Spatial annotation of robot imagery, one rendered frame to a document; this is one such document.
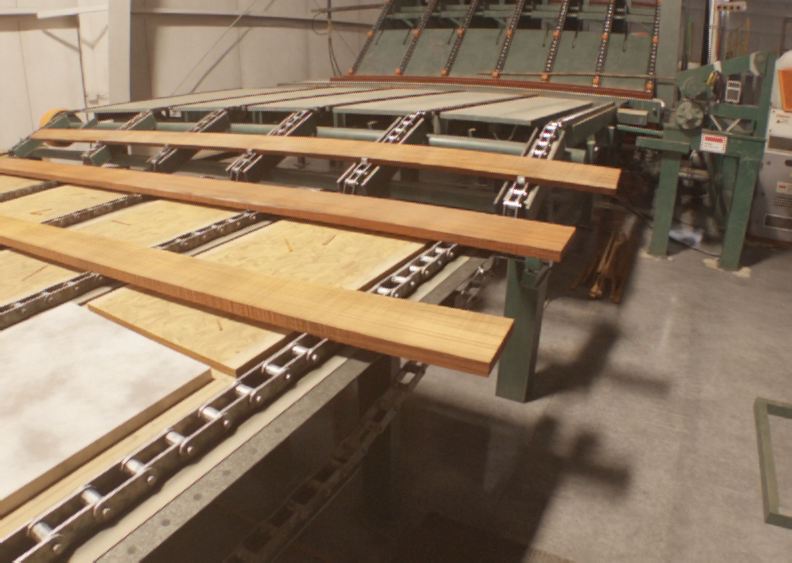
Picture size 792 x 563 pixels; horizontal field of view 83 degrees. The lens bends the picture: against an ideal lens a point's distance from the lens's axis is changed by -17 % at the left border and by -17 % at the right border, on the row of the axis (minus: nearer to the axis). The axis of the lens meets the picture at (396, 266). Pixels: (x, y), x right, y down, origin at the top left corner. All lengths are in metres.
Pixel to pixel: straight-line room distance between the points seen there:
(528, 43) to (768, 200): 3.44
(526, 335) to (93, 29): 6.41
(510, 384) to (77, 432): 1.70
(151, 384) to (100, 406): 0.09
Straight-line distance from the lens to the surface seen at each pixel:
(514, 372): 2.13
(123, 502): 0.67
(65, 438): 0.79
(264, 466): 1.89
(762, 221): 5.03
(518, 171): 1.84
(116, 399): 0.84
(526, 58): 6.62
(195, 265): 1.17
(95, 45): 7.29
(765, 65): 3.93
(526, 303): 1.98
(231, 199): 1.70
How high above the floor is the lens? 1.28
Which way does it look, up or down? 22 degrees down
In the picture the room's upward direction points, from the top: straight up
